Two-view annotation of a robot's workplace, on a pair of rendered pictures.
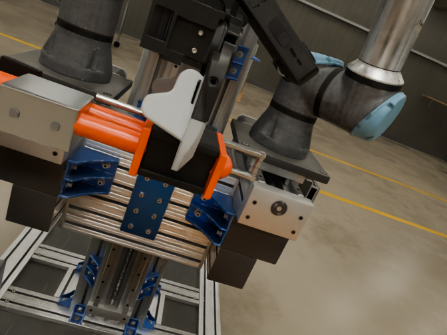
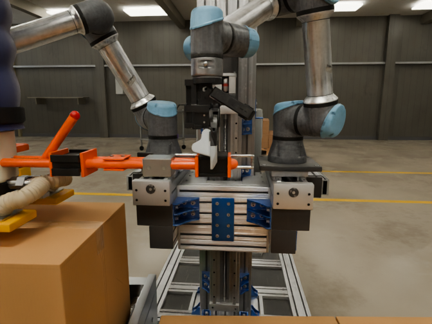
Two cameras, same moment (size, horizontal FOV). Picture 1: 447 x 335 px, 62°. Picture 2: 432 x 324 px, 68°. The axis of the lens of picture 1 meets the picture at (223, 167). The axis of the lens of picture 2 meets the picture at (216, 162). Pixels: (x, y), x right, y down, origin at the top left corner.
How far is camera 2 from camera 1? 0.40 m
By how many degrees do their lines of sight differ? 17
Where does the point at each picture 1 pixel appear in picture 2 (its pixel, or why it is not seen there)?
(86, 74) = not seen: hidden behind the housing
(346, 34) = (355, 72)
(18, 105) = (150, 164)
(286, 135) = (287, 152)
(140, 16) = not seen: hidden behind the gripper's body
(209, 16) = (204, 108)
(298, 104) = (287, 132)
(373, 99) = (322, 113)
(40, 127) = (159, 170)
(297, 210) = (305, 190)
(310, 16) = not seen: hidden behind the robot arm
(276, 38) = (233, 106)
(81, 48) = (163, 145)
